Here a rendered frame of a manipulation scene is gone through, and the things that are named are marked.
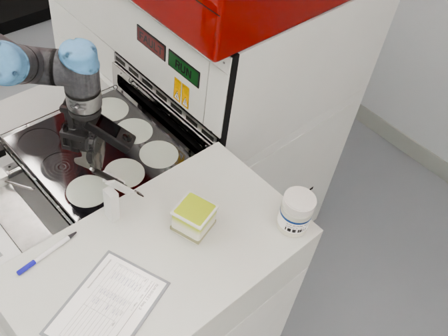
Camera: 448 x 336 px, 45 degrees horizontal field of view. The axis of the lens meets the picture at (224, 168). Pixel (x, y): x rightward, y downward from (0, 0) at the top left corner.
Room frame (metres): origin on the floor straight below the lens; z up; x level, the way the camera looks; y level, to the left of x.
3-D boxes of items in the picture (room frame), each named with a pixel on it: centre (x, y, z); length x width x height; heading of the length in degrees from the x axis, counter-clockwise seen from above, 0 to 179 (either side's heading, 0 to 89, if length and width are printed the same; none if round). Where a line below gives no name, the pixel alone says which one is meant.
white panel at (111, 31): (1.24, 0.32, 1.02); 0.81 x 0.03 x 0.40; 49
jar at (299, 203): (0.74, -0.17, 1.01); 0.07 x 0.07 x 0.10
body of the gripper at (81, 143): (0.86, 0.33, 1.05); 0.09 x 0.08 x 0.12; 85
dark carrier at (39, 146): (0.94, 0.32, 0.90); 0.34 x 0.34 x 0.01; 49
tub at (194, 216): (0.69, 0.05, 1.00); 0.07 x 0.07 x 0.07; 66
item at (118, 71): (1.11, 0.20, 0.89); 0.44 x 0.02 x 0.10; 49
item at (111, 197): (0.70, 0.21, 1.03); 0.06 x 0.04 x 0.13; 139
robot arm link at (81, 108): (0.86, 0.32, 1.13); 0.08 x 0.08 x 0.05
